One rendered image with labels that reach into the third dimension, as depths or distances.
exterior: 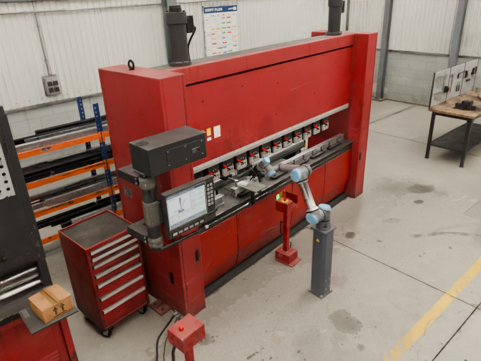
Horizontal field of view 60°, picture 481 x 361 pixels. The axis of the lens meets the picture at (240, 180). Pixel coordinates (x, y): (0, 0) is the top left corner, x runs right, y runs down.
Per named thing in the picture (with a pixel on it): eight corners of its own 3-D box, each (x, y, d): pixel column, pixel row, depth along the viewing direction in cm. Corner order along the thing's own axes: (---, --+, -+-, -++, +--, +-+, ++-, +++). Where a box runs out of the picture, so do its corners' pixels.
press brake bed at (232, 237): (199, 303, 424) (192, 233, 389) (185, 294, 437) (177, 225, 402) (348, 197, 622) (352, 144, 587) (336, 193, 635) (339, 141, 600)
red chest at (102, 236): (107, 343, 379) (86, 251, 337) (79, 317, 411) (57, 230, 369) (152, 313, 412) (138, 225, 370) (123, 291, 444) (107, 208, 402)
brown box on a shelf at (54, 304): (31, 335, 259) (26, 319, 253) (18, 314, 276) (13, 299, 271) (79, 311, 276) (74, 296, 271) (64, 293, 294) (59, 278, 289)
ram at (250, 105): (179, 180, 374) (169, 90, 341) (173, 177, 379) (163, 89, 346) (348, 107, 572) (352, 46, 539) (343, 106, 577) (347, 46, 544)
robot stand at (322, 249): (332, 291, 433) (336, 226, 400) (321, 299, 422) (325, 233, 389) (318, 283, 445) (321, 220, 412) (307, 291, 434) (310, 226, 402)
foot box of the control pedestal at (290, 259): (292, 267, 471) (292, 258, 466) (274, 259, 486) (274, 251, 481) (301, 259, 485) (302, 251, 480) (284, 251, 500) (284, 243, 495)
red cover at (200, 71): (171, 88, 339) (169, 71, 333) (163, 87, 345) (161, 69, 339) (353, 44, 537) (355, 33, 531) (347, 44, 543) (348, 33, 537)
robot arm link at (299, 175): (327, 219, 386) (307, 163, 384) (316, 225, 377) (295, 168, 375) (318, 220, 396) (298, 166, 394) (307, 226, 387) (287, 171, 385)
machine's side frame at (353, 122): (354, 198, 615) (368, 34, 519) (305, 183, 668) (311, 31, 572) (362, 193, 632) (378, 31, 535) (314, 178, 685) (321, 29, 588)
